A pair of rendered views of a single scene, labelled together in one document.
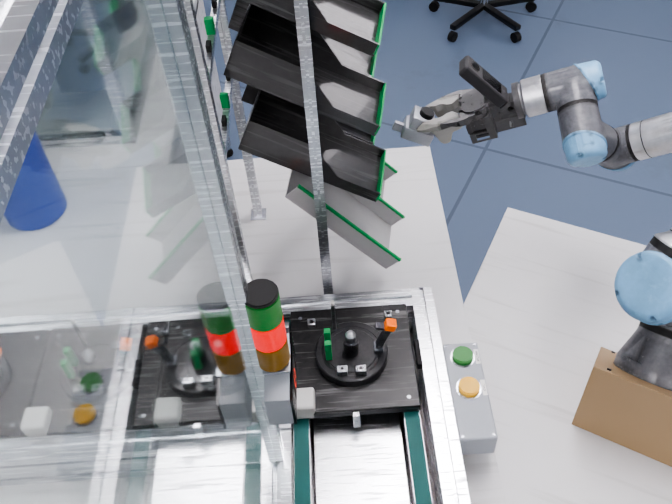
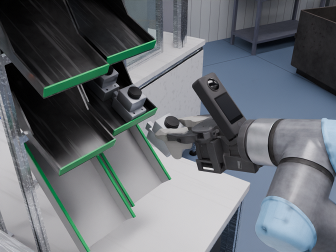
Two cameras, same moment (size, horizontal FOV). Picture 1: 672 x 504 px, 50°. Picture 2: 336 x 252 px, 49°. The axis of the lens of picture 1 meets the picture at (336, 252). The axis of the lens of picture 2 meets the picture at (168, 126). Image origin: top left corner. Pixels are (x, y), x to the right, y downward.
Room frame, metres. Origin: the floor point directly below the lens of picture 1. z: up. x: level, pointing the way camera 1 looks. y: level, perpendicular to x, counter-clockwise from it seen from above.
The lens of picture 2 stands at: (0.65, -0.53, 1.63)
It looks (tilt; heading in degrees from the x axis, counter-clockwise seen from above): 32 degrees down; 32
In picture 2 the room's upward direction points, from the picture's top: straight up
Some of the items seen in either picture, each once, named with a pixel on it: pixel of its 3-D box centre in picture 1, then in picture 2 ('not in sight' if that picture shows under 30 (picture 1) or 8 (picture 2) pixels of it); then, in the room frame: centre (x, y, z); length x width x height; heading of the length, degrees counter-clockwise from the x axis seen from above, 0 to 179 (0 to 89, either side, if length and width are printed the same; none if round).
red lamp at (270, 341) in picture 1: (267, 328); not in sight; (0.60, 0.10, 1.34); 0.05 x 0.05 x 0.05
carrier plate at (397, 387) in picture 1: (352, 358); not in sight; (0.79, -0.02, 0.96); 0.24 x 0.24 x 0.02; 0
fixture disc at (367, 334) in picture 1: (351, 353); not in sight; (0.79, -0.02, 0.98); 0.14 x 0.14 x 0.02
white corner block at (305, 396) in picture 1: (302, 403); not in sight; (0.70, 0.08, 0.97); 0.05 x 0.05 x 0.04; 0
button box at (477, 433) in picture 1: (467, 396); not in sight; (0.70, -0.23, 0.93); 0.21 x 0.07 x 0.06; 0
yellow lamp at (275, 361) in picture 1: (271, 348); not in sight; (0.60, 0.10, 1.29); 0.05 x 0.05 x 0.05
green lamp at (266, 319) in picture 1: (262, 306); not in sight; (0.60, 0.10, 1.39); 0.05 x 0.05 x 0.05
